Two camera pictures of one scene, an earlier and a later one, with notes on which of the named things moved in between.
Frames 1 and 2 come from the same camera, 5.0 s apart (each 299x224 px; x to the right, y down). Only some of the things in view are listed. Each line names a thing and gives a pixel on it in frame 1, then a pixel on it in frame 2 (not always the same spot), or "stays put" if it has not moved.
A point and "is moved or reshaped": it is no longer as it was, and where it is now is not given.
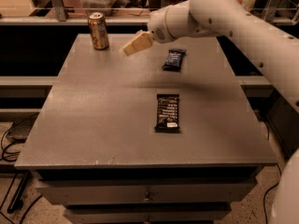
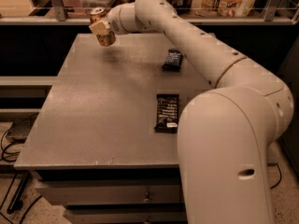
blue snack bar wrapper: x=174 y=59 stays put
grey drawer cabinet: x=167 y=134 stays put
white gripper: x=158 y=26 to x=114 y=20
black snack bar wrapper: x=167 y=114 stays put
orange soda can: x=99 y=34 is moved or reshaped
